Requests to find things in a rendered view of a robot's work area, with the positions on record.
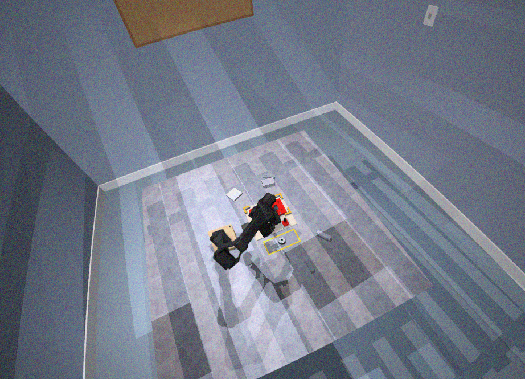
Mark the white flat rectangular slab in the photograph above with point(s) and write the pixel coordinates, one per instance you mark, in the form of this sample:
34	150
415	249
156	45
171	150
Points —
234	194

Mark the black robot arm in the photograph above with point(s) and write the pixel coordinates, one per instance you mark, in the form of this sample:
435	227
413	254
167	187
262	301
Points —
260	214

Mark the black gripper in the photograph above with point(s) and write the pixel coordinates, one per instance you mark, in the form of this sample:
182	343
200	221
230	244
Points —
275	220

